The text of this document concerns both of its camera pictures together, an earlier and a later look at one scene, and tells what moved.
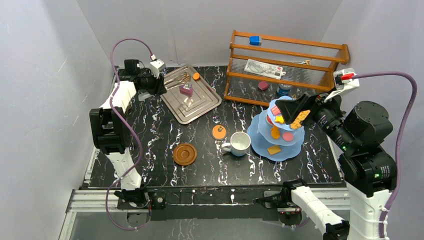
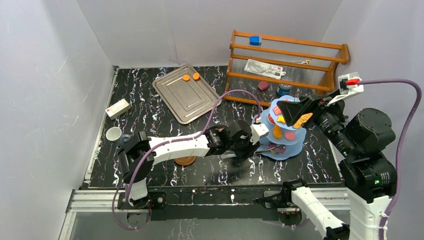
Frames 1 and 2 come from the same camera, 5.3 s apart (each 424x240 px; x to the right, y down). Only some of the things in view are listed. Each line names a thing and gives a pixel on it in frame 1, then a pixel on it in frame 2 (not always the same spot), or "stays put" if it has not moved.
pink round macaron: [288, 136] stays put
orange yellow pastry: [279, 119] stays put
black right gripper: [289, 108] stays put
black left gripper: [157, 85] → [241, 145]
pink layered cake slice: [275, 110] stays put
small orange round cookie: [196, 76] stays put
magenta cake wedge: [186, 89] → [281, 150]
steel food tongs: [183, 78] → [229, 154]
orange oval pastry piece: [275, 132] stays put
